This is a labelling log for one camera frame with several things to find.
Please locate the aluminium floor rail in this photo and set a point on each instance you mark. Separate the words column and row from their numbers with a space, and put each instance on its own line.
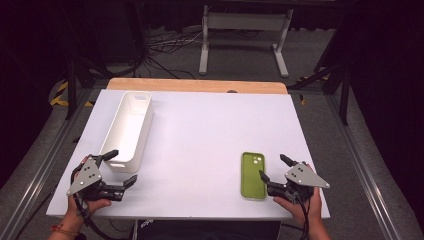
column 36, row 166
column 361, row 166

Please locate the person's dark clothing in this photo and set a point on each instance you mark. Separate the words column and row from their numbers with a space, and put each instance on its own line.
column 208, row 230

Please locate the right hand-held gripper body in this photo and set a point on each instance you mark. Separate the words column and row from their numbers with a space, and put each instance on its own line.
column 305, row 178

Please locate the white metal stand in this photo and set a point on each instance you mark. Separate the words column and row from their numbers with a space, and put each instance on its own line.
column 245, row 21

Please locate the white plastic bin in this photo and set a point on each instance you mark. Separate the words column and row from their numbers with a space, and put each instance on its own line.
column 128, row 133

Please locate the person's left hand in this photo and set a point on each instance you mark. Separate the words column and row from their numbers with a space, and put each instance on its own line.
column 75, row 211

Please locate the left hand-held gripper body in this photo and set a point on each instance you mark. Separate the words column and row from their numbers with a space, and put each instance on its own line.
column 85, row 178

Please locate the black metal stand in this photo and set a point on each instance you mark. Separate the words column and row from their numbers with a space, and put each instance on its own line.
column 75, row 83
column 336, row 80

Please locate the green phone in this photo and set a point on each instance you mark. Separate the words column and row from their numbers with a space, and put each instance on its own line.
column 252, row 176

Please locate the person's right hand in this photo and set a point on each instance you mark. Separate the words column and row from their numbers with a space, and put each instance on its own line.
column 310, row 211

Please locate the yellow black floor tape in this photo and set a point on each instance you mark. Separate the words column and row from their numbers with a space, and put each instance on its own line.
column 61, row 95

